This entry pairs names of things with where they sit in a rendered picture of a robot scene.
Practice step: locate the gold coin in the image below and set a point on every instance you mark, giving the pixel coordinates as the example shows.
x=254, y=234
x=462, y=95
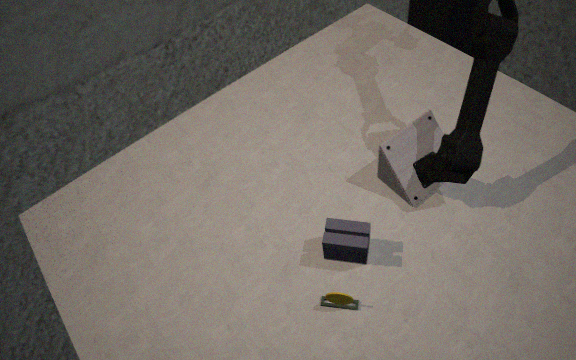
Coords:
x=339, y=298

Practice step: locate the dark green slotted holder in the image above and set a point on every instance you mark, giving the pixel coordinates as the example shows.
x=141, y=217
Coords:
x=340, y=305

